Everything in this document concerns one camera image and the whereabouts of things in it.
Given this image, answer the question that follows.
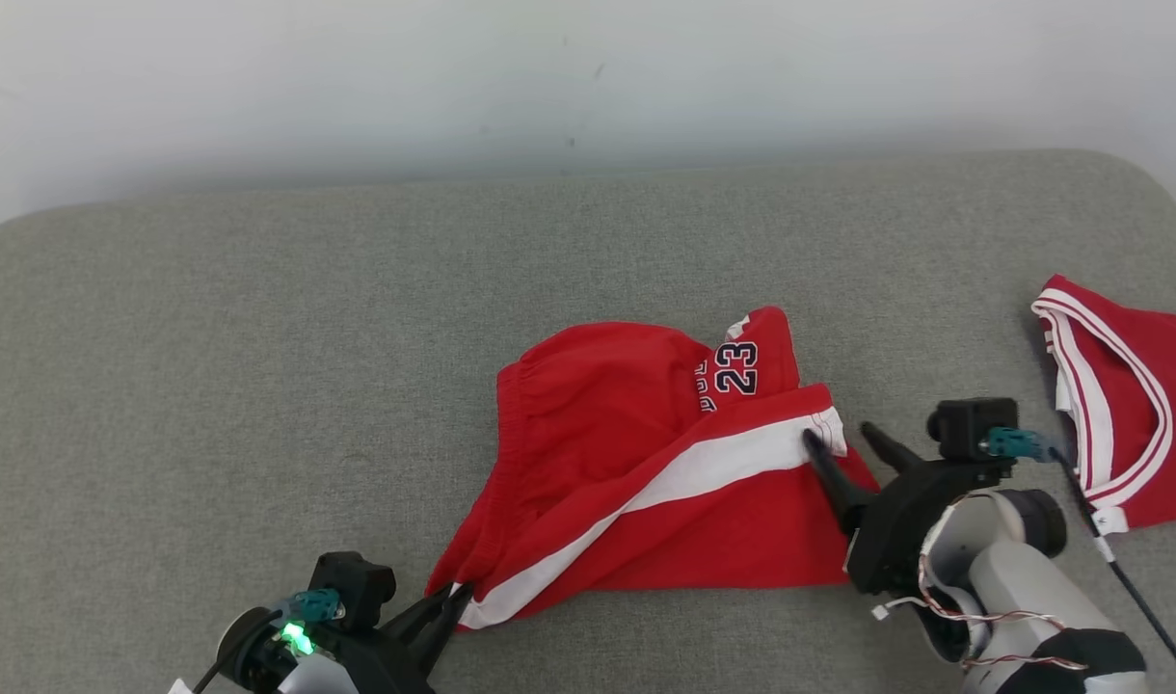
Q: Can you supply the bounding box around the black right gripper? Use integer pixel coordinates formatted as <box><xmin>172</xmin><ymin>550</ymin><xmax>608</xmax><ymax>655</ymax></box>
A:
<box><xmin>801</xmin><ymin>421</ymin><xmax>1015</xmax><ymax>596</ymax></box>

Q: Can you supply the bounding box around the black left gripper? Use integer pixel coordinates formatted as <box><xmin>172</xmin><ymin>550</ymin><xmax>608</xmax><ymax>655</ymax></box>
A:
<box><xmin>332</xmin><ymin>584</ymin><xmax>475</xmax><ymax>694</ymax></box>

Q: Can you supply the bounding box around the red basketball shorts number 23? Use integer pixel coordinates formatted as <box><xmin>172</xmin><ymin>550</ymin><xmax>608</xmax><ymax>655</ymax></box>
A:
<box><xmin>424</xmin><ymin>307</ymin><xmax>884</xmax><ymax>633</ymax></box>

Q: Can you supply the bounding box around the red Bulls basketball jersey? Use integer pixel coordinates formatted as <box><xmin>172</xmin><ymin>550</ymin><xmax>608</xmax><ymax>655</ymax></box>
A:
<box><xmin>1030</xmin><ymin>275</ymin><xmax>1176</xmax><ymax>537</ymax></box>

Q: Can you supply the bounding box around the grey fabric sofa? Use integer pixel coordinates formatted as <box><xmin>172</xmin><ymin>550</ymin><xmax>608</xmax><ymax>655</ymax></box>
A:
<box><xmin>0</xmin><ymin>149</ymin><xmax>1176</xmax><ymax>694</ymax></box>

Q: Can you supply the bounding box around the thin red white wire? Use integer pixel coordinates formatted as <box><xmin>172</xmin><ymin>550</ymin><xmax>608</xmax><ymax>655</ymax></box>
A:
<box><xmin>871</xmin><ymin>551</ymin><xmax>1092</xmax><ymax>673</ymax></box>

